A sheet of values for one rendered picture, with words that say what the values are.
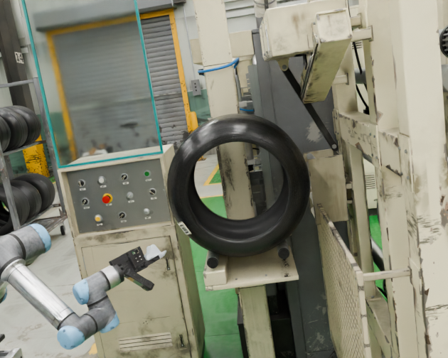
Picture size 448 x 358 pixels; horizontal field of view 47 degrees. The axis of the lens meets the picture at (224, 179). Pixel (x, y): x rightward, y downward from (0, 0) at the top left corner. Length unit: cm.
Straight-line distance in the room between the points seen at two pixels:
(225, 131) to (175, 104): 927
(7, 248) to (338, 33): 127
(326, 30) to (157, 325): 188
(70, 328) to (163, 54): 973
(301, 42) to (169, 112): 962
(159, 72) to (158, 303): 872
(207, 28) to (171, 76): 889
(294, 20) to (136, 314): 183
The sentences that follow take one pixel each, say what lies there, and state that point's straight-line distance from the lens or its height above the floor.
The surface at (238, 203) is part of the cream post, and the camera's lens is 234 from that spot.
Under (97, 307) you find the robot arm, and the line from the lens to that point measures 182.
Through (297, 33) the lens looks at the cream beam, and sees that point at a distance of 166.
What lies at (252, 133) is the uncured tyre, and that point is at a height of 138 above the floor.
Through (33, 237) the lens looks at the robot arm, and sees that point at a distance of 195.
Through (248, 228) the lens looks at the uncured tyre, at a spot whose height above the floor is 94.
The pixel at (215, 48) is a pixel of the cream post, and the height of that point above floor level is 172.
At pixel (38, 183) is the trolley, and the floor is 72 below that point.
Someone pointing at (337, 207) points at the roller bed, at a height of 97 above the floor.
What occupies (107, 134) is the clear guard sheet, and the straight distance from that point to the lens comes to 267.
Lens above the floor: 160
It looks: 11 degrees down
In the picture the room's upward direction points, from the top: 9 degrees counter-clockwise
